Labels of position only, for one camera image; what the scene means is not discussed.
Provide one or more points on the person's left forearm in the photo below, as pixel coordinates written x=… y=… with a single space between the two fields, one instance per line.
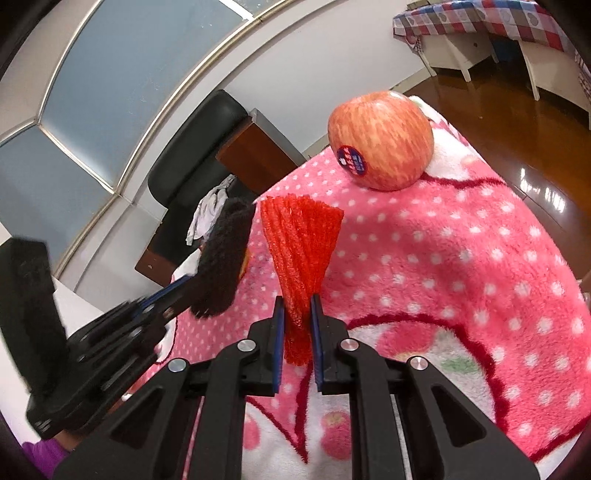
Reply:
x=44 y=457

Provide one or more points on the orange foam fruit net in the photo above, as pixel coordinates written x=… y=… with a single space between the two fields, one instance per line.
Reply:
x=300 y=258

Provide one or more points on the pink printed blanket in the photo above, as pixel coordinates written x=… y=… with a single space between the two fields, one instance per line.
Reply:
x=438 y=277

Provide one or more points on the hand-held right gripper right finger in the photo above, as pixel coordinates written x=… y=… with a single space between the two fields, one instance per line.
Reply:
x=316 y=341

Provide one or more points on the black foam fruit net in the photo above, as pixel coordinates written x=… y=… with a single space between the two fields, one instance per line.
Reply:
x=221 y=258

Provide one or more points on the white cloth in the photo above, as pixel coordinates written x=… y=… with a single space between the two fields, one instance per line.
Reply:
x=207 y=212

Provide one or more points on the black leather wooden armchair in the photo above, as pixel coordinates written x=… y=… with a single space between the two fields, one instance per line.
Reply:
x=198 y=138

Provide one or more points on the checkered tablecloth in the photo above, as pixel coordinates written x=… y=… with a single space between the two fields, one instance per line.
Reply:
x=508 y=18

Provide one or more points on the white table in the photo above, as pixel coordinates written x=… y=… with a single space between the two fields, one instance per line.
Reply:
x=457 y=50
x=540 y=64

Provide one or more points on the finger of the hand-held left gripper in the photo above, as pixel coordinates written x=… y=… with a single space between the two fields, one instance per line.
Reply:
x=173 y=308
x=168 y=290

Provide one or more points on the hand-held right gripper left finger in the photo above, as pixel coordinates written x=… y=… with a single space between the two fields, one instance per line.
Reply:
x=277 y=341

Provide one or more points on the large frosted glass window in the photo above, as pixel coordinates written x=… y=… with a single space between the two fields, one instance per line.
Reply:
x=115 y=83

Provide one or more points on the red apple with sticker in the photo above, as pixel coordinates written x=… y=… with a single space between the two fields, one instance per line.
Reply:
x=383 y=138

